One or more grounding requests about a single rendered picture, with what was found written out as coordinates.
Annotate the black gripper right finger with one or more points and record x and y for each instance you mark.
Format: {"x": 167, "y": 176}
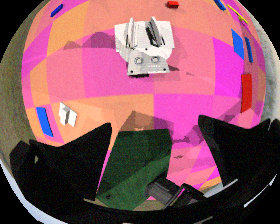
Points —
{"x": 230, "y": 144}

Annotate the small red block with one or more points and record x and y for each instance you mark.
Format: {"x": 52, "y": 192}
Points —
{"x": 172, "y": 4}

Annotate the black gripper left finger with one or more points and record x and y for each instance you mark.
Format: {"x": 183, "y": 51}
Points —
{"x": 80, "y": 161}

